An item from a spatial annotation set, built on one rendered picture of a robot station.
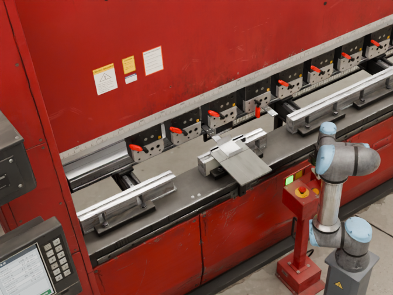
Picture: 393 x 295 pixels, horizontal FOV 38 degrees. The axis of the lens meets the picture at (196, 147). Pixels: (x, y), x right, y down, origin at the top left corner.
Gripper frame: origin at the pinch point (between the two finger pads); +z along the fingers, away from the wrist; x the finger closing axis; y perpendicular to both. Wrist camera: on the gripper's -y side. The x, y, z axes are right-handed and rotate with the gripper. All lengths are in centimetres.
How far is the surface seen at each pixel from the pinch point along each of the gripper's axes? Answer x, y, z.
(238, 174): 41.3, 15.1, -15.0
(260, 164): 28.4, 14.4, -15.0
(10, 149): 139, -8, -110
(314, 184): -2.3, 4.2, 10.6
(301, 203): 15.0, -4.0, 5.5
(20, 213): 140, 18, -54
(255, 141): 13.9, 36.0, -4.1
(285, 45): 2, 36, -61
